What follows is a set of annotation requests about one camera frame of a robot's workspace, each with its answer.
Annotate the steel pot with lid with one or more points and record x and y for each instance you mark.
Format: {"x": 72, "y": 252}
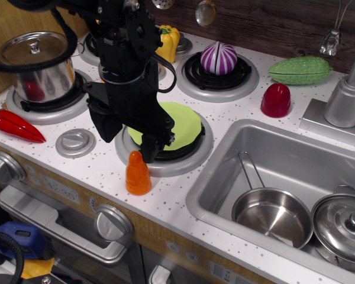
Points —
{"x": 36, "y": 81}

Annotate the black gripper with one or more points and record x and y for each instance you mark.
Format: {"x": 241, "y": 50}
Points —
{"x": 126, "y": 40}

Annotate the yellow cloth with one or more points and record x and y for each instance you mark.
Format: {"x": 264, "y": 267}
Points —
{"x": 35, "y": 268}

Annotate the toy oven clock display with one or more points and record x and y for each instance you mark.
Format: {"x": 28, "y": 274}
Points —
{"x": 61, "y": 189}

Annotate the right silver oven knob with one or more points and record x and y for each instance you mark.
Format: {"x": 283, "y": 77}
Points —
{"x": 111, "y": 224}

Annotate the grey round stove cap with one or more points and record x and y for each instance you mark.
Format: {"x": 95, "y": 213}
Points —
{"x": 75, "y": 143}

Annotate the left silver oven knob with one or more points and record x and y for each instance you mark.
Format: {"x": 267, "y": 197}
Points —
{"x": 10, "y": 169}

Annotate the red toy pepper piece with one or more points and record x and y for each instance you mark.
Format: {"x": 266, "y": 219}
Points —
{"x": 276, "y": 102}

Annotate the silver oven knob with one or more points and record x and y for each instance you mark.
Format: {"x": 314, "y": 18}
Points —
{"x": 111, "y": 224}
{"x": 10, "y": 169}

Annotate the hanging metal whisk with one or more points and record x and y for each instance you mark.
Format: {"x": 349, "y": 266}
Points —
{"x": 331, "y": 42}

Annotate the lidded steel pot in sink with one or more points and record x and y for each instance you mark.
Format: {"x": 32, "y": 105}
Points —
{"x": 334, "y": 227}

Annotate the green toy bitter gourd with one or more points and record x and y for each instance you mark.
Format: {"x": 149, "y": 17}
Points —
{"x": 300, "y": 70}

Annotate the light green plate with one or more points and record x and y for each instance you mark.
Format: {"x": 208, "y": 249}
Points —
{"x": 187, "y": 124}

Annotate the hanging slotted spoon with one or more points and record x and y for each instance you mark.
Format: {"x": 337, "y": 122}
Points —
{"x": 163, "y": 4}

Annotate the grey dishwasher handle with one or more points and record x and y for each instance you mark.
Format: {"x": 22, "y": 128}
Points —
{"x": 160, "y": 275}

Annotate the grey oven door handle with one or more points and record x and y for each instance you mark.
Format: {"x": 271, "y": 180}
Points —
{"x": 71, "y": 234}

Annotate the yellow toy bell pepper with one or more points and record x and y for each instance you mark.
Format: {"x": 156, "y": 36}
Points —
{"x": 170, "y": 37}

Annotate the hanging silver spoon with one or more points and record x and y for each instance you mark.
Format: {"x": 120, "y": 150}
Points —
{"x": 206, "y": 13}

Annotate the orange toy carrot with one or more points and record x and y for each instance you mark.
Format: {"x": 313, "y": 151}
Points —
{"x": 137, "y": 177}

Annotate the purple white toy onion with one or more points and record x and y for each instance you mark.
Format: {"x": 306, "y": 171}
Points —
{"x": 219, "y": 58}

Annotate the steel saucepan in sink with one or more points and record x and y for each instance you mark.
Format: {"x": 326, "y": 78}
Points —
{"x": 270, "y": 211}

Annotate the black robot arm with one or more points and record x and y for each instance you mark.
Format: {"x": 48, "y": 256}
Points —
{"x": 75, "y": 7}

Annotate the silver faucet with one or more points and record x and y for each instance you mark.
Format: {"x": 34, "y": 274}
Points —
{"x": 335, "y": 118}

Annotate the red toy chili pepper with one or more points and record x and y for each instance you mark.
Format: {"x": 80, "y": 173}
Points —
{"x": 12, "y": 124}

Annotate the blue clamp tool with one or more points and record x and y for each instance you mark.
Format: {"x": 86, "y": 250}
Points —
{"x": 27, "y": 237}

